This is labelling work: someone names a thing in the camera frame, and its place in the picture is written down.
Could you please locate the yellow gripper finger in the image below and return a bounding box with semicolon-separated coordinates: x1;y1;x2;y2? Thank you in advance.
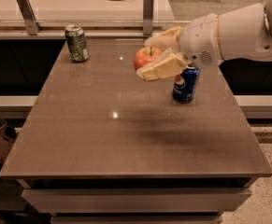
144;26;184;52
136;49;187;81

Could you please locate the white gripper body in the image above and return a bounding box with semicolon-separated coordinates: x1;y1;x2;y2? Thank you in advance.
179;13;223;68

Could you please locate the red apple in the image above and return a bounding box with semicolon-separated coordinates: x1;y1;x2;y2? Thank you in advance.
134;47;163;70

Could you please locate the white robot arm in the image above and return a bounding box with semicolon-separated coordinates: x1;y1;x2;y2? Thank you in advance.
136;0;272;81

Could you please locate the blue Pepsi can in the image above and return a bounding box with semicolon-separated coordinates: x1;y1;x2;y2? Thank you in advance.
172;66;200;104

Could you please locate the green soda can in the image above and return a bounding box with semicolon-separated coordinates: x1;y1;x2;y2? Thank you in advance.
65;24;89;63

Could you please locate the grey table drawer front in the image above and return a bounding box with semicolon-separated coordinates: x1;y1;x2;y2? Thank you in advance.
22;188;251;214

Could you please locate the dark object at left floor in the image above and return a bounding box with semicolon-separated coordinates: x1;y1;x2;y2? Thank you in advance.
0;124;17;163

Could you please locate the middle metal rail bracket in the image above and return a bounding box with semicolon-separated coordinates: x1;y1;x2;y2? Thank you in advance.
143;0;154;35

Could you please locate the metal rail bracket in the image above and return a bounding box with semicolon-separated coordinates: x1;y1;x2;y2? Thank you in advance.
143;0;154;35
16;0;41;35

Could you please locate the left metal rail bracket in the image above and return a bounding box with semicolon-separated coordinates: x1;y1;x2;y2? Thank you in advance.
16;0;41;35

